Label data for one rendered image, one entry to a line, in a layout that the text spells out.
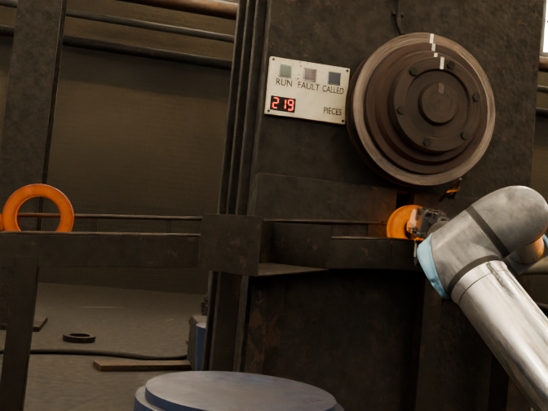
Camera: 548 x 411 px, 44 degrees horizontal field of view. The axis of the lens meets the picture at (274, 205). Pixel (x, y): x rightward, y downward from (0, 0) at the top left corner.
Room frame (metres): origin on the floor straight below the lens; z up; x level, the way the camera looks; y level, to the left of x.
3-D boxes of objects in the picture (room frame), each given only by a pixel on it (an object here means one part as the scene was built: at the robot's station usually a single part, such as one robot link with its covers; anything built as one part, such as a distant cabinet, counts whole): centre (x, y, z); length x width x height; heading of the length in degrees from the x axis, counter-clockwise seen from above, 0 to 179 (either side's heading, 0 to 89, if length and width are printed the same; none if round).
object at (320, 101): (2.10, -0.07, 1.15); 0.26 x 0.02 x 0.18; 103
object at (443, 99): (1.98, -0.45, 1.11); 0.28 x 0.06 x 0.28; 103
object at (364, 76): (2.07, -0.43, 1.11); 0.47 x 0.06 x 0.47; 103
